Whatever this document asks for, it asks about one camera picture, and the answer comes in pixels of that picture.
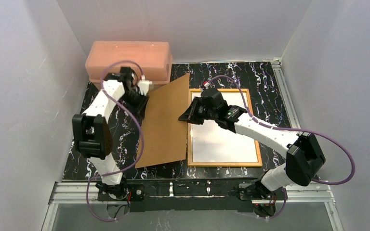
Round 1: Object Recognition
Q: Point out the sky and building photo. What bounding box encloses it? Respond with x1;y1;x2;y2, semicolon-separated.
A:
189;91;258;163

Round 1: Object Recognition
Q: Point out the brown frame backing board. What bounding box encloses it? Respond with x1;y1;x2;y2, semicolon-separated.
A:
135;74;190;168

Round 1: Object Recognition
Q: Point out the yellow wooden picture frame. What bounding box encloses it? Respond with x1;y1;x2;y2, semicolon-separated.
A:
186;88;264;168

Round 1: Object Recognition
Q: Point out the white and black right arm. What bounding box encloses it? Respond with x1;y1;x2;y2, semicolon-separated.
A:
178;88;326;199

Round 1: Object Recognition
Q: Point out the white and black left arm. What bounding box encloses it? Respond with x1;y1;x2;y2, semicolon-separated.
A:
72;67;153;196

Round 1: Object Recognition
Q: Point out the pink plastic storage box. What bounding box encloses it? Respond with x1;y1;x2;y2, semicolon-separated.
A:
85;41;172;89

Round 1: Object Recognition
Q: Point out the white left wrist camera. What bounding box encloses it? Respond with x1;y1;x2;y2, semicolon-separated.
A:
136;75;153;96

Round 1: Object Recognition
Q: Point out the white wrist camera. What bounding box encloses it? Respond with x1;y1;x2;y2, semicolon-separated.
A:
136;75;153;96
201;81;210;91

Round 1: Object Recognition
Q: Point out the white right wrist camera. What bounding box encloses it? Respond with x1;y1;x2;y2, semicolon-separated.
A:
201;81;210;91

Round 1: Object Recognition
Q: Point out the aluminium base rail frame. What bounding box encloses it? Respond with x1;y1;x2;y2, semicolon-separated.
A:
42;59;343;231

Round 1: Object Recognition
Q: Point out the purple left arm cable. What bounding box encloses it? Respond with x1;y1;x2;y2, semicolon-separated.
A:
86;60;146;222

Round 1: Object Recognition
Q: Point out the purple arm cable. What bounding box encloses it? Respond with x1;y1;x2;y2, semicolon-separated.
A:
204;75;357;220
86;60;146;222

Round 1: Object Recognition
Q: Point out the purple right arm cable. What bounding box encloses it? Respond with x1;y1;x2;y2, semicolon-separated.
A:
204;75;357;220

